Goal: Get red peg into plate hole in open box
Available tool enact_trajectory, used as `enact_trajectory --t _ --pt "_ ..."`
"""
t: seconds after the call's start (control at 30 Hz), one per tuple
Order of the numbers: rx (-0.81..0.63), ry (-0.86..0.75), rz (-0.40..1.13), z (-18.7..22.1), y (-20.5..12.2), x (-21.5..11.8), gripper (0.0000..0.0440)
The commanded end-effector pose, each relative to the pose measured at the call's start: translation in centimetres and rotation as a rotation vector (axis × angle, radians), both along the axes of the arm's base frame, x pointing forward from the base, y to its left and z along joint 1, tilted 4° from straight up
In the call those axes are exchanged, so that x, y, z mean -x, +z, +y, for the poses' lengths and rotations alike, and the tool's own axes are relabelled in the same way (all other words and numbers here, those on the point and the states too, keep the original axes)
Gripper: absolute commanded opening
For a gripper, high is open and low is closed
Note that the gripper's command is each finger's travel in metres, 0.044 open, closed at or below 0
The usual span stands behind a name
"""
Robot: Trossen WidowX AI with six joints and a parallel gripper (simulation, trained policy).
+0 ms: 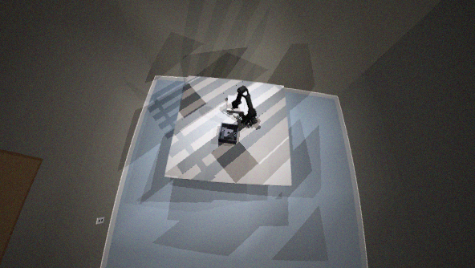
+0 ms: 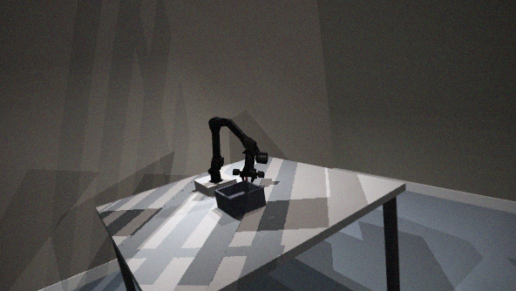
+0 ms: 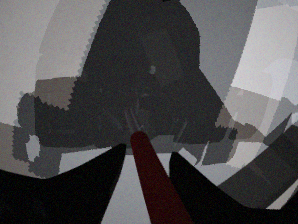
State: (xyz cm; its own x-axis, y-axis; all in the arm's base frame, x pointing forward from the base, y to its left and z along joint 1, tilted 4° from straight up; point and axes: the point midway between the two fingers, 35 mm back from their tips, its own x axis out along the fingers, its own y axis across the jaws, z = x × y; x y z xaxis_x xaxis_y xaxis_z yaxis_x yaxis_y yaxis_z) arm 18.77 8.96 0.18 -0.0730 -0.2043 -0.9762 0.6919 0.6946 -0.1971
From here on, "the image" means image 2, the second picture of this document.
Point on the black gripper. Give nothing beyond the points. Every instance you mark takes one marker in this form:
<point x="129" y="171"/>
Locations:
<point x="247" y="164"/>

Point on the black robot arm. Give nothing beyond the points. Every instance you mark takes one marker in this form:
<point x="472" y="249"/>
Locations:
<point x="249" y="144"/>

